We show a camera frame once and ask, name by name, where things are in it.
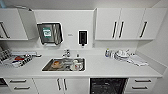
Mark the stainless steel dishwasher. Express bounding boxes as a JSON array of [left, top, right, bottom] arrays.
[[89, 77, 129, 94]]

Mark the black soap dispenser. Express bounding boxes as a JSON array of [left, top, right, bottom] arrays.
[[77, 29, 89, 49]]

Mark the chrome faucet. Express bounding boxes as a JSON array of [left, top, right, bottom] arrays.
[[62, 48, 72, 59]]

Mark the white cup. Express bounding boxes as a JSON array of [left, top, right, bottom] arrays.
[[70, 59, 83, 72]]

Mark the small dish soap bottle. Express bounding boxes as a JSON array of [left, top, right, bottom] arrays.
[[104, 48, 110, 58]]

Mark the small clear container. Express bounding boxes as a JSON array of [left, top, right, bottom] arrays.
[[109, 50, 115, 59]]

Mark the orange bowl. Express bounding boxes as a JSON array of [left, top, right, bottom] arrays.
[[51, 60, 63, 69]]

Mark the steel paper towel dispenser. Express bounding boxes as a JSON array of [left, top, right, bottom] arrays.
[[36, 22, 64, 46]]

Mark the stainless steel sink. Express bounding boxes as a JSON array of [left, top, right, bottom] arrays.
[[41, 57, 87, 73]]

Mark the white dish cloth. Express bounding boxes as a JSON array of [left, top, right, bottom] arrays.
[[126, 54, 150, 67]]

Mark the dish rack with dishes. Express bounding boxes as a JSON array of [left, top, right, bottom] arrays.
[[0, 49, 35, 68]]

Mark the white drawer stack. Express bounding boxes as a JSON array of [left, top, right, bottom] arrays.
[[124, 77, 158, 94], [4, 77, 39, 94]]

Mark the black built-in microwave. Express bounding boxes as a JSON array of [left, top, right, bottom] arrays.
[[0, 78, 8, 89]]

